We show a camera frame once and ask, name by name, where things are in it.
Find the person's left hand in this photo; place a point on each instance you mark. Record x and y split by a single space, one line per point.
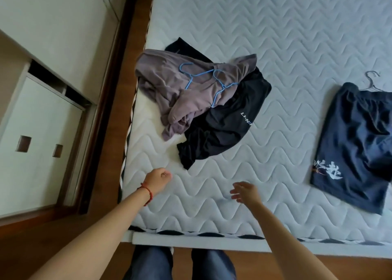
157 180

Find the person's right hand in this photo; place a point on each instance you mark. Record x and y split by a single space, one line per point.
249 195

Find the black Li-Ning t-shirt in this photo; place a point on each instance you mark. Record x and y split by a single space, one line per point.
220 126

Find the grey t-shirt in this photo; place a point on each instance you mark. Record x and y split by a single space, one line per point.
159 74

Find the navy printed shorts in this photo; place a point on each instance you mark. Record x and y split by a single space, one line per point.
352 142

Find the white and brown wardrobe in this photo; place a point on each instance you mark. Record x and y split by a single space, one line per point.
61 19

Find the person's left forearm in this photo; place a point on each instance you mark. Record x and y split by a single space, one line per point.
98 237

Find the person's right forearm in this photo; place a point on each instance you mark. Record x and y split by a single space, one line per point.
288 246

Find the person's dark jeans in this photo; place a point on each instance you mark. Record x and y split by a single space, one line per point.
211 264

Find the white wardrobe drawer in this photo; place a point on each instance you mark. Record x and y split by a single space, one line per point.
65 129
18 172

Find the white quilted mattress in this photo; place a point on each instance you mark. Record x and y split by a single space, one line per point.
291 44

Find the white bed frame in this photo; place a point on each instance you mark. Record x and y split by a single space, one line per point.
214 243

